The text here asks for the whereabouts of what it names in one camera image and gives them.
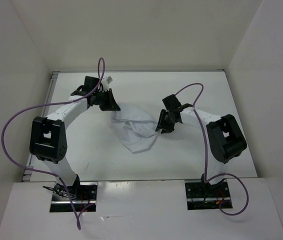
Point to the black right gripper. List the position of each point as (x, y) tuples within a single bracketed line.
[(166, 128)]

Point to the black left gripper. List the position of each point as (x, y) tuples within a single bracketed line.
[(111, 103)]

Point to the white fabric skirt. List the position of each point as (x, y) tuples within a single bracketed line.
[(134, 128)]

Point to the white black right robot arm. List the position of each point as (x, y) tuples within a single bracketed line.
[(222, 137)]

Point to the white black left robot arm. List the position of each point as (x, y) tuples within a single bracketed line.
[(48, 141)]

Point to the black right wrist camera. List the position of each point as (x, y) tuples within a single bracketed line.
[(171, 102)]

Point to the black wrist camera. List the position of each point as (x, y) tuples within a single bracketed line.
[(90, 84), (171, 102)]

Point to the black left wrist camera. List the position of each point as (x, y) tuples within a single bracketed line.
[(90, 84)]

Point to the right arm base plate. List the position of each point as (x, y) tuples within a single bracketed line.
[(207, 197)]

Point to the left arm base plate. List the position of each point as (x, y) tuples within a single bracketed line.
[(84, 201)]

